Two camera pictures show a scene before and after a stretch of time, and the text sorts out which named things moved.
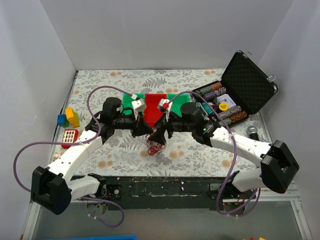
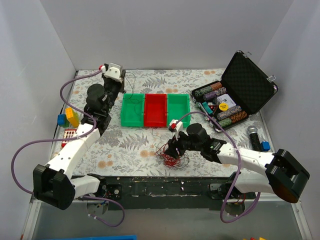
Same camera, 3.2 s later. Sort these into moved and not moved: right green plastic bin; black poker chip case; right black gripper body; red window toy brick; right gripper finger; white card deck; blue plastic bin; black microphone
Moved: right black gripper body; right gripper finger
Not moved: right green plastic bin; blue plastic bin; black microphone; white card deck; red window toy brick; black poker chip case
